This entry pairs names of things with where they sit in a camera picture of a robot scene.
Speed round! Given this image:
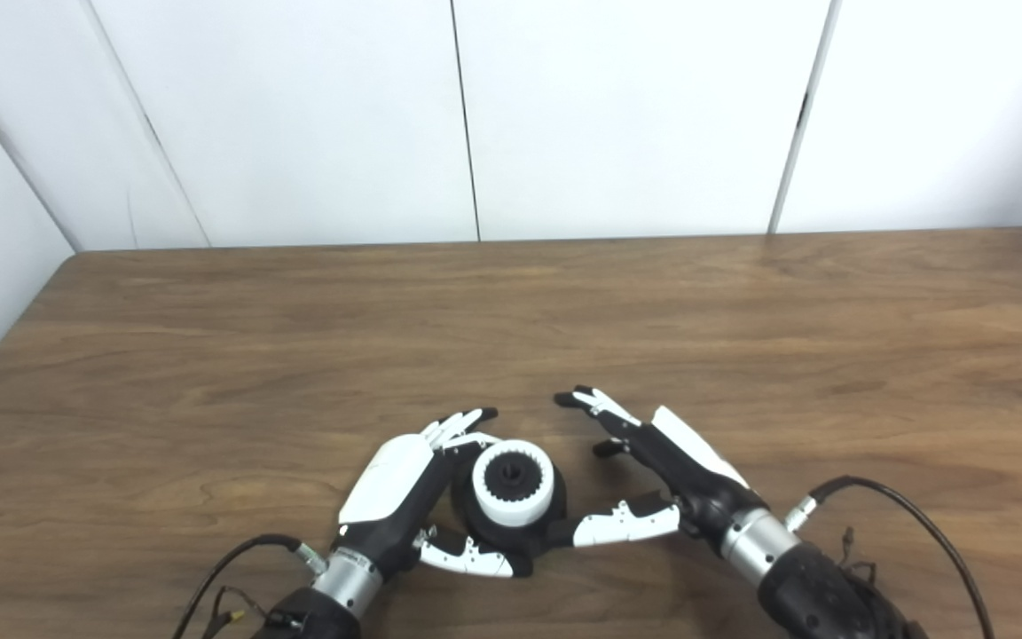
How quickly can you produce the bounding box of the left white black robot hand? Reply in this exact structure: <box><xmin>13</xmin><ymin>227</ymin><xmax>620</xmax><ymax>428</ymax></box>
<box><xmin>334</xmin><ymin>407</ymin><xmax>534</xmax><ymax>580</ymax></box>

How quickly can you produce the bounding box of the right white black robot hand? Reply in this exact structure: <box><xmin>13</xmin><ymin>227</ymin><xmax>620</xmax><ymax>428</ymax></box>
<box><xmin>536</xmin><ymin>385</ymin><xmax>769</xmax><ymax>549</ymax></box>

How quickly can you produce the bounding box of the round black stepped part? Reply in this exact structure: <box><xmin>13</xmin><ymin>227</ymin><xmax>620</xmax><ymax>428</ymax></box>
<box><xmin>449</xmin><ymin>441</ymin><xmax>568</xmax><ymax>560</ymax></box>

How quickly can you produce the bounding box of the white toothed ring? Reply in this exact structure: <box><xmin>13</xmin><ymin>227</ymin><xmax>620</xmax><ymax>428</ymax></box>
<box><xmin>472</xmin><ymin>439</ymin><xmax>556</xmax><ymax>528</ymax></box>

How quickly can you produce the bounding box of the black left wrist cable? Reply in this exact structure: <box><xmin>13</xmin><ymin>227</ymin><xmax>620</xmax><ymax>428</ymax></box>
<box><xmin>172</xmin><ymin>534</ymin><xmax>327</xmax><ymax>639</ymax></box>

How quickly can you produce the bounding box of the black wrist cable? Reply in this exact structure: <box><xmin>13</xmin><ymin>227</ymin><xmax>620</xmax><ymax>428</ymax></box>
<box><xmin>784</xmin><ymin>476</ymin><xmax>995</xmax><ymax>639</ymax></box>
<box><xmin>172</xmin><ymin>534</ymin><xmax>327</xmax><ymax>639</ymax></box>

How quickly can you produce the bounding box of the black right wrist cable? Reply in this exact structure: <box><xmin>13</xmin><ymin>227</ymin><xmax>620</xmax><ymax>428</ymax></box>
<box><xmin>784</xmin><ymin>476</ymin><xmax>995</xmax><ymax>639</ymax></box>

